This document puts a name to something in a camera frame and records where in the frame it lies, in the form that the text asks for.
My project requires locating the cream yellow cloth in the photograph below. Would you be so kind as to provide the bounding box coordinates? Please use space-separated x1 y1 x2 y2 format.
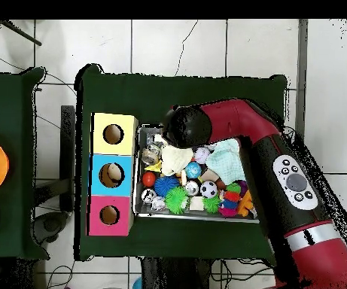
160 133 195 177

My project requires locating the wooden box with three holes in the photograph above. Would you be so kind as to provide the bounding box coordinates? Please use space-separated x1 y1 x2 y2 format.
87 112 139 237

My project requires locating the shallow mesh bin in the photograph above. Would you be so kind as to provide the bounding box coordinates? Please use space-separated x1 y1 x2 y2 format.
132 123 260 224

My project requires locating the blue globe ball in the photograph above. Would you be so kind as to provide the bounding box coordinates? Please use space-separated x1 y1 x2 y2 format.
184 161 202 179

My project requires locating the blue spiky ball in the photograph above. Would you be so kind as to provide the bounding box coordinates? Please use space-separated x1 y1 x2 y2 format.
154 175 180 198

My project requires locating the white baseball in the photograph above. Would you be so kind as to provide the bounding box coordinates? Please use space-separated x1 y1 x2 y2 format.
193 146 211 165

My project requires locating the red ball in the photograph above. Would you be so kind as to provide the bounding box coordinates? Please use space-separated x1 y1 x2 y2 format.
141 172 157 188

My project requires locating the silver drink can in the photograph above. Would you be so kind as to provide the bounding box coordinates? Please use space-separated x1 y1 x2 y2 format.
184 180 200 196

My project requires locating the green spiky ball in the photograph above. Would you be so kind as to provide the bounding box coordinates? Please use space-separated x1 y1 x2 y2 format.
164 186 190 215

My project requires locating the small soccer ball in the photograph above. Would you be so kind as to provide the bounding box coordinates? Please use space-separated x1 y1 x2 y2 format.
199 180 218 199

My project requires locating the mint green cloth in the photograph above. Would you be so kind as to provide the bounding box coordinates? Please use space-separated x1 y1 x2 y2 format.
205 138 246 186

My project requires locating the dark green table cloth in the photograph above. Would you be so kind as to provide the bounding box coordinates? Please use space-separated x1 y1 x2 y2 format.
74 63 288 262
0 66 50 260

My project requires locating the orange toy brick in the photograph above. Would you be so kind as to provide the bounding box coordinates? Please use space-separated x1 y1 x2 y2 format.
237 190 254 218

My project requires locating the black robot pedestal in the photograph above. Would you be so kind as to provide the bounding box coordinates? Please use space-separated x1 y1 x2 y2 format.
140 257 214 289

